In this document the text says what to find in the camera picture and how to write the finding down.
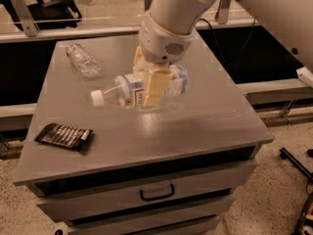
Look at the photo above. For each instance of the grey drawer cabinet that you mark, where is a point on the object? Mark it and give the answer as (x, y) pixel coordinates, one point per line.
(204, 142)

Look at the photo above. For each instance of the clear crumpled plastic bottle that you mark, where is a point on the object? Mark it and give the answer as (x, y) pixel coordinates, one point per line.
(83, 61)

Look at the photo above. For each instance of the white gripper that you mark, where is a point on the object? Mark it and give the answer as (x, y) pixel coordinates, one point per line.
(158, 45)

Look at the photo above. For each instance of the left metal bracket post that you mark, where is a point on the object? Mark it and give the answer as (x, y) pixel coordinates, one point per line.
(29, 27)

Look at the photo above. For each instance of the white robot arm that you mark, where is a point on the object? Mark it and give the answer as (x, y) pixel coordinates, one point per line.
(169, 27)

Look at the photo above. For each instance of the right metal bracket post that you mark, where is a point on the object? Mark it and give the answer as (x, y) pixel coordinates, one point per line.
(222, 13)

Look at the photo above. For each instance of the black office chair left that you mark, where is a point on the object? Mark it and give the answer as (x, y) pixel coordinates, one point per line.
(48, 14)

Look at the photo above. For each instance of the blue label plastic bottle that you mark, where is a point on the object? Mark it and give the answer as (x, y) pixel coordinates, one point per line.
(127, 91)

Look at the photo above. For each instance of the black drawer handle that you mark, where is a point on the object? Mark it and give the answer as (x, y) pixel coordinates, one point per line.
(157, 193)

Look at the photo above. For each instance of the black rxbar chocolate wrapper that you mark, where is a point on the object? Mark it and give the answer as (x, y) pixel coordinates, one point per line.
(63, 136)

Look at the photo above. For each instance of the black metal bar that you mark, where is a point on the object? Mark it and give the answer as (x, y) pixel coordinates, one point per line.
(286, 155)

